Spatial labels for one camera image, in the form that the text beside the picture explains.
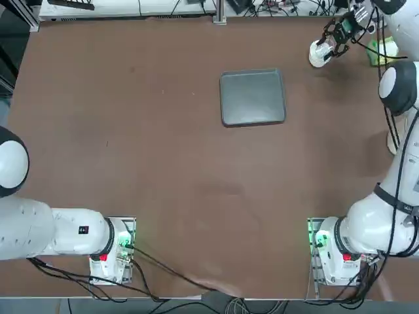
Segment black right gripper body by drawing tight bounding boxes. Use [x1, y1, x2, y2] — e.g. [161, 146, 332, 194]
[336, 12, 359, 42]

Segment clear glass measuring cup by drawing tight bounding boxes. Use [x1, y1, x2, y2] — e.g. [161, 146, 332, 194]
[314, 39, 338, 61]

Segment green tissue pack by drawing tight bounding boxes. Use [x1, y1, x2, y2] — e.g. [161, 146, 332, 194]
[366, 36, 400, 67]

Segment grey-teal plastic tray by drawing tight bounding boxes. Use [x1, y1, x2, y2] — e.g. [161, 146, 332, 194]
[219, 67, 288, 128]

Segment black comb-shaped rack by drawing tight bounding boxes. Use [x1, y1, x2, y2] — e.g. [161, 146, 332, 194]
[47, 0, 96, 10]

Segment aluminium frame post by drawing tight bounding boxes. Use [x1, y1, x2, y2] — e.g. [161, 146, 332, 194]
[213, 0, 227, 24]

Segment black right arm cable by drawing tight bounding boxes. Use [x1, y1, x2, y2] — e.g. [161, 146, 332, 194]
[350, 6, 419, 300]

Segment black left base cable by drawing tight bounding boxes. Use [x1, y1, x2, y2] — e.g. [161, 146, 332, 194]
[27, 245, 243, 304]

